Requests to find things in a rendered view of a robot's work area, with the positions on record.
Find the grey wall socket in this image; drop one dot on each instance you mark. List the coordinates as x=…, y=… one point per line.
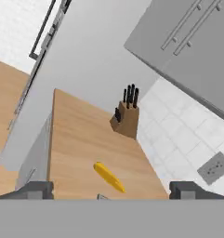
x=215, y=168

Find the grey fridge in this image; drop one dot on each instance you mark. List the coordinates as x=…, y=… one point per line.
x=85, y=55

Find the grey wall cupboard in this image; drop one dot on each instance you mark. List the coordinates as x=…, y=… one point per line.
x=197, y=71

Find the small grey object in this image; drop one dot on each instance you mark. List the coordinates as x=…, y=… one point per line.
x=102, y=196

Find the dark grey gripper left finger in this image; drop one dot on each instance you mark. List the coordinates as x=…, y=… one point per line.
x=39, y=190

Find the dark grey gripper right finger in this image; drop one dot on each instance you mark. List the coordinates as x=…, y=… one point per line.
x=181, y=190

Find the wooden knife block black knives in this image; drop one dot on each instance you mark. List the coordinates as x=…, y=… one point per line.
x=127, y=121

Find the yellow banana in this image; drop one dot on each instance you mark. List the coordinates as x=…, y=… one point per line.
x=109, y=177

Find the grey base cabinet front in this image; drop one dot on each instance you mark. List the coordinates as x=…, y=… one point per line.
x=36, y=155

